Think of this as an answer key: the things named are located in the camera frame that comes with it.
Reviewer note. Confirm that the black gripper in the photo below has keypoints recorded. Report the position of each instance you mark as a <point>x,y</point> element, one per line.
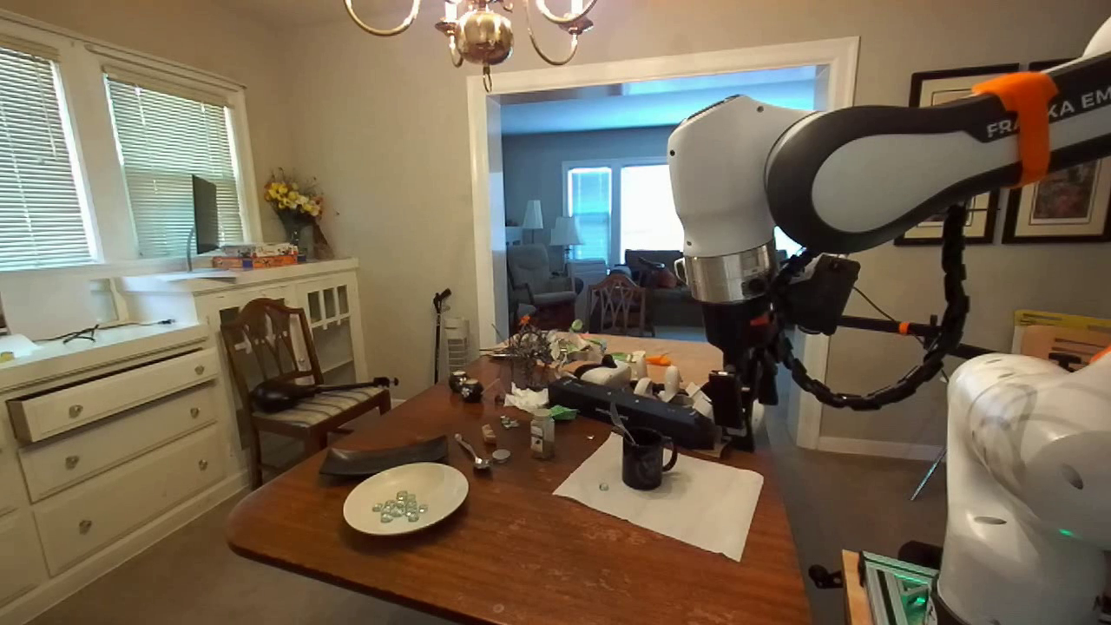
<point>739,334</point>

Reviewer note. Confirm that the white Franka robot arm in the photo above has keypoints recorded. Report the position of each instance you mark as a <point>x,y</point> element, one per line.
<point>903,173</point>

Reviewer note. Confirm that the glass shaker container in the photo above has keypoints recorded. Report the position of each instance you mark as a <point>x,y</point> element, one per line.
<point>544,438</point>

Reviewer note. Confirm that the black mug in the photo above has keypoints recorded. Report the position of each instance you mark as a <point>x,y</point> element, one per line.
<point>647,463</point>

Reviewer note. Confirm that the white cloth mat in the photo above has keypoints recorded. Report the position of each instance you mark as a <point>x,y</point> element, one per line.
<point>697,509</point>

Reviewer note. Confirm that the long black box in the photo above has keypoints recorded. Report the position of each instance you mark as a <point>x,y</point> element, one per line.
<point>626,402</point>

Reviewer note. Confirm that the silver fork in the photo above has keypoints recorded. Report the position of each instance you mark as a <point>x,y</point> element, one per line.
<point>618,422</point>

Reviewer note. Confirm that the dark wooden chair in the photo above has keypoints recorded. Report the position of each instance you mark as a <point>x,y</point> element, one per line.
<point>613,306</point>
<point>271,347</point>

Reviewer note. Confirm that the white crumpled tissue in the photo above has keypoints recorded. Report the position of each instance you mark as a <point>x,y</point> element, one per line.
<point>524,400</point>

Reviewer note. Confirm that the brown cork stopper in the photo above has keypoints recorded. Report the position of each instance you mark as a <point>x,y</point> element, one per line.
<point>491,435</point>

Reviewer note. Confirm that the white table lamp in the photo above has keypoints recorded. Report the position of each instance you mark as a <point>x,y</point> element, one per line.
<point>566,230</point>
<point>532,211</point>

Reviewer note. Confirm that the silver spoon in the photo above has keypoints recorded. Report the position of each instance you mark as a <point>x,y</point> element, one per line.
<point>479,463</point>

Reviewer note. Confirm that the small black device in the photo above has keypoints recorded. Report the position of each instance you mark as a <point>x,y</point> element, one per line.
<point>465,385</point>

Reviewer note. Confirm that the black cane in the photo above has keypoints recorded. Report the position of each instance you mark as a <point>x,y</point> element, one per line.
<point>442,334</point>

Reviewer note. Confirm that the yellow cardboard box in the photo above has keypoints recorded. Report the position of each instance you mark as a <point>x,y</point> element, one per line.
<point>1061,334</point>

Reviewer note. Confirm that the heap of glass beads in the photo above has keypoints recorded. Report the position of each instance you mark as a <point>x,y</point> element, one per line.
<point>401,509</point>

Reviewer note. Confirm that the flat black pad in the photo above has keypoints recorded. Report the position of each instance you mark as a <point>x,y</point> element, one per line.
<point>369,459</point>

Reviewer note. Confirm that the white round plate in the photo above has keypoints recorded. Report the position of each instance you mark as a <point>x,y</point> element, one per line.
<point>369,509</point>

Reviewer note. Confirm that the brass chandelier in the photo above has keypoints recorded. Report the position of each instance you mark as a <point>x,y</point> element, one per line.
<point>479,35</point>

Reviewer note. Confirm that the brown wicker basket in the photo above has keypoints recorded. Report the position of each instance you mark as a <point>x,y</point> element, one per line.
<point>275,258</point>

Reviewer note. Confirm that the yellow flower bouquet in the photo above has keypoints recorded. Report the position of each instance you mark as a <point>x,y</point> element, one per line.
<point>296,197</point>

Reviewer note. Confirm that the white dresser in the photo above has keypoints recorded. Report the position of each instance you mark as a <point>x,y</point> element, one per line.
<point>116,463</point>

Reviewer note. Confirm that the window with white blinds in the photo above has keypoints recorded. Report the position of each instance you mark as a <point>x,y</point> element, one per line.
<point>40,159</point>
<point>157,173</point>

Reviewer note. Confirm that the dark eyeglasses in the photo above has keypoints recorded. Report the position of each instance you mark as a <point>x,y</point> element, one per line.
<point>73,334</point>

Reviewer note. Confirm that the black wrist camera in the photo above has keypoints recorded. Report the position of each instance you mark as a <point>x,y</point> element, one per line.
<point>829,295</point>

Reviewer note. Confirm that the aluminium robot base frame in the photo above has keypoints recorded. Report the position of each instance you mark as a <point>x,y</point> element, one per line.
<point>903,592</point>

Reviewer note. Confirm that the black picture frame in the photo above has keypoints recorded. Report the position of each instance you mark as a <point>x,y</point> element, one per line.
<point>1062,194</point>
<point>930,85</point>

